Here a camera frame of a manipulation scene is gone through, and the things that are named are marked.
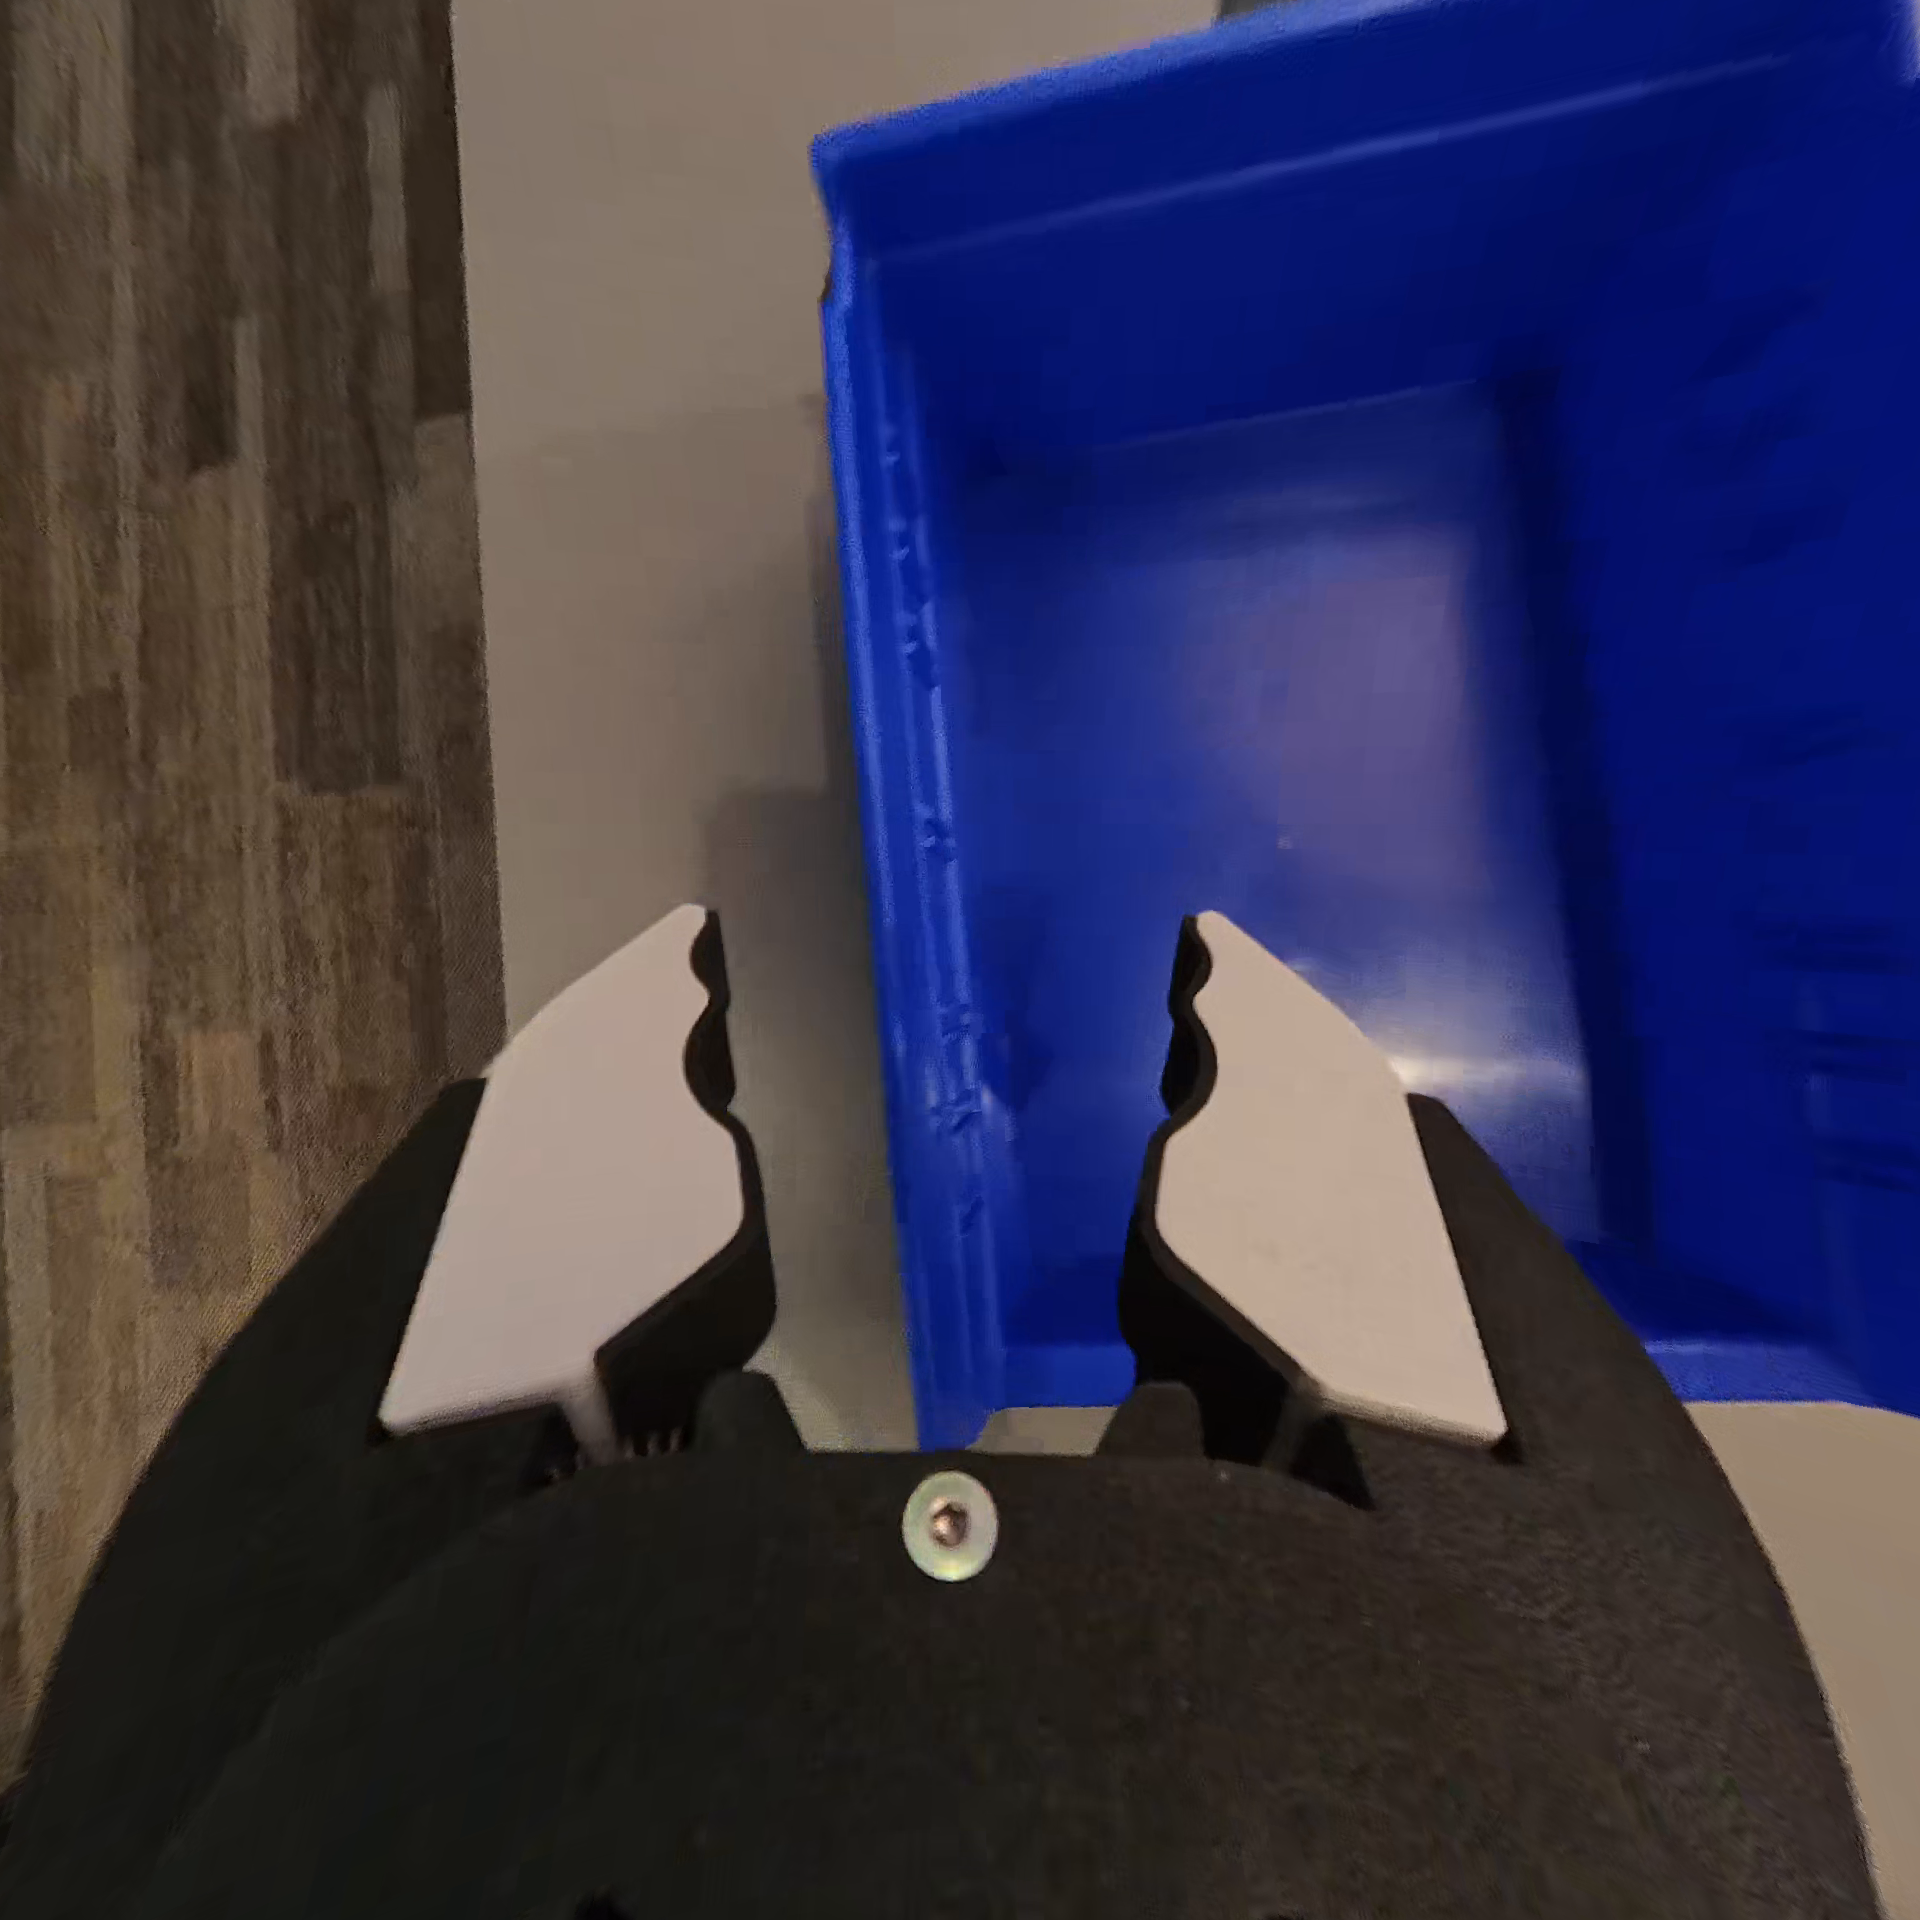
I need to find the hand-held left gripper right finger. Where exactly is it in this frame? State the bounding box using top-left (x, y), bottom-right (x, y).
top-left (1119, 914), bottom-right (1513, 1472)

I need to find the blue plastic bin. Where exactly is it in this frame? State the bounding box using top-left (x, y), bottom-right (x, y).
top-left (811, 0), bottom-right (1920, 1451)

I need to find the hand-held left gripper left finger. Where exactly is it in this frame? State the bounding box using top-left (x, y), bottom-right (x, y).
top-left (379, 906), bottom-right (777, 1460)

